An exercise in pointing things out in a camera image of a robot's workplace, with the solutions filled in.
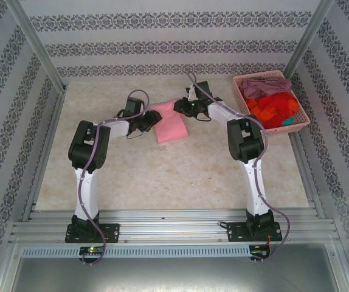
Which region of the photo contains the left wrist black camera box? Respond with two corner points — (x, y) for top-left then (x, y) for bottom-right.
(125, 97), (145, 115)

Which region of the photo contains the mauve t-shirt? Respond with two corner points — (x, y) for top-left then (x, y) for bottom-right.
(241, 78), (292, 100)

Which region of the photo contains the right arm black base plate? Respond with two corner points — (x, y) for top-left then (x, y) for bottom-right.
(226, 221), (283, 243)

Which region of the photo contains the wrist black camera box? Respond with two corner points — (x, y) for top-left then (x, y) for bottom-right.
(192, 81), (212, 100)
(125, 97), (145, 115)

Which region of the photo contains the galvanised metal sheet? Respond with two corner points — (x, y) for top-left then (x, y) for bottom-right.
(9, 257), (349, 292)

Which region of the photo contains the aluminium side rail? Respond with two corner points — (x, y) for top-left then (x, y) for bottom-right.
(21, 91), (66, 221)
(278, 89), (327, 219)

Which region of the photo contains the pink plastic basket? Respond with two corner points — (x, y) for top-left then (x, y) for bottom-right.
(232, 70), (311, 136)

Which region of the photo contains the red t-shirt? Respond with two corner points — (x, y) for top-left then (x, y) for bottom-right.
(250, 92), (299, 128)

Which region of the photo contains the aluminium frame post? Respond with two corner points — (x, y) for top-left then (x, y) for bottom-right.
(274, 0), (336, 89)
(5, 0), (68, 92)

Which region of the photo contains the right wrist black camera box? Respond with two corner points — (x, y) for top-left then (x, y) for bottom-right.
(192, 81), (212, 100)

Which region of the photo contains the pink t-shirt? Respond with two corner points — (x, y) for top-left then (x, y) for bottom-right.
(148, 99), (190, 144)

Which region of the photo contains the slotted grey cable duct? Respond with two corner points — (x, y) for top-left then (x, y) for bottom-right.
(21, 245), (251, 259)

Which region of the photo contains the aluminium mounting rail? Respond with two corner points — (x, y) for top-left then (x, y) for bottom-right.
(10, 208), (336, 244)

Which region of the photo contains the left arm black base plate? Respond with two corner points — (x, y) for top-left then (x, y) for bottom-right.
(64, 223), (120, 244)

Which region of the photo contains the orange t-shirt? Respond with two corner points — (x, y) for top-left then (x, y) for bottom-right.
(247, 99), (273, 122)

